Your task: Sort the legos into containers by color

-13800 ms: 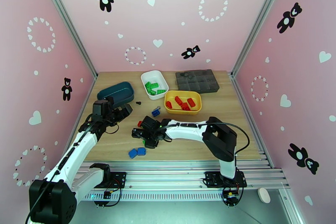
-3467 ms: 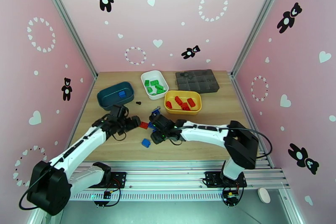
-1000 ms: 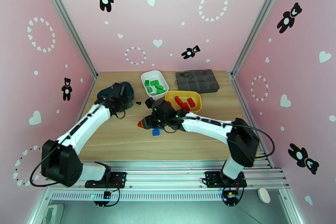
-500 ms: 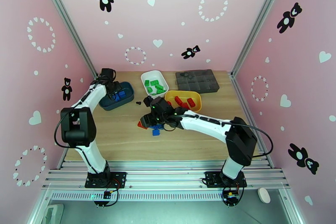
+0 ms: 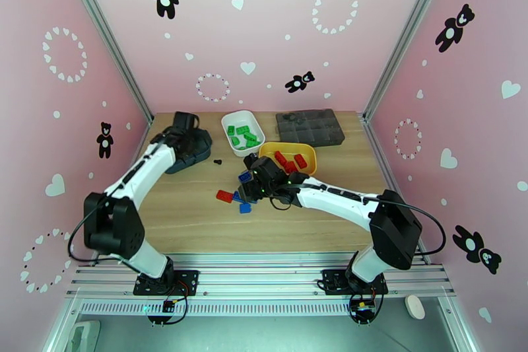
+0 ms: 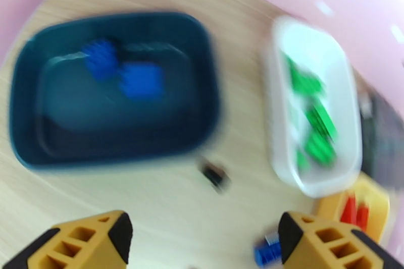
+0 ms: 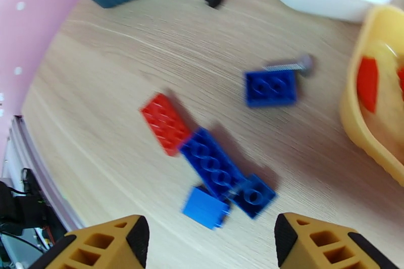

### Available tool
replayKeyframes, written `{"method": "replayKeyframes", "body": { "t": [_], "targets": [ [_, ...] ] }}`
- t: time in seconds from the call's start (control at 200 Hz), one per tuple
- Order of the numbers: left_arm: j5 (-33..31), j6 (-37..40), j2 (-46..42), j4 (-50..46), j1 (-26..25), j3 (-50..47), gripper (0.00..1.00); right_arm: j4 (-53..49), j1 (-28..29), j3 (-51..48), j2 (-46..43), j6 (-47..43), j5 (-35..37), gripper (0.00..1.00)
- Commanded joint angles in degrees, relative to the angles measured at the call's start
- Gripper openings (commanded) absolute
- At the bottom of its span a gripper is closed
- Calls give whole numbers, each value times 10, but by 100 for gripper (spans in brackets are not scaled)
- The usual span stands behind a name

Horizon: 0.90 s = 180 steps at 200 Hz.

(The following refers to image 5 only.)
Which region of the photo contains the yellow plastic container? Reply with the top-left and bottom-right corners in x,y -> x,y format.
258,141 -> 318,178

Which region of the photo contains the perforated metal strip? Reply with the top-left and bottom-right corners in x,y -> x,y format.
78,301 -> 356,318

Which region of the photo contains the dark blue plastic container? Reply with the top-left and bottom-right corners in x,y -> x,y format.
164,127 -> 214,175

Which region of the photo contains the aluminium frame leg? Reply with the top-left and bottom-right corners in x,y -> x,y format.
437,295 -> 473,352
41,299 -> 81,352

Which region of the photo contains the dark grey compartment organizer box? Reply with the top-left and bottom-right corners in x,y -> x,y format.
275,108 -> 346,148

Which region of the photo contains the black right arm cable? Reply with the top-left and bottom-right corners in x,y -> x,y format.
288,183 -> 447,259

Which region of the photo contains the aluminium frame post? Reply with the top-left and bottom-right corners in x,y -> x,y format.
55,0 -> 154,127
362,0 -> 455,123

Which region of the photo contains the white plastic container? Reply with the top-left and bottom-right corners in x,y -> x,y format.
220,110 -> 266,158

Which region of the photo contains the aluminium table side rail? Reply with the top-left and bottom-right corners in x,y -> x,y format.
138,114 -> 158,149
358,113 -> 432,267

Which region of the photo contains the white plastic object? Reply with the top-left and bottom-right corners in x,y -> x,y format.
67,320 -> 101,352

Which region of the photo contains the aluminium rail base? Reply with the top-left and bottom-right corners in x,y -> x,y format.
65,252 -> 457,301

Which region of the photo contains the circuit board with yellow connector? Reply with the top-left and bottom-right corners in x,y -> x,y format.
349,297 -> 378,325

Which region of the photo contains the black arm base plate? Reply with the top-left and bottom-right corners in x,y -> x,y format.
321,269 -> 389,296
133,270 -> 199,296

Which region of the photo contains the white oval device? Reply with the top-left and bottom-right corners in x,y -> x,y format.
405,295 -> 426,321

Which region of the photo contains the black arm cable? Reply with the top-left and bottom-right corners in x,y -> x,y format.
288,183 -> 447,259
67,136 -> 166,263

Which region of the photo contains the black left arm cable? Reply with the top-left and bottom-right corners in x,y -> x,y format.
67,136 -> 166,263

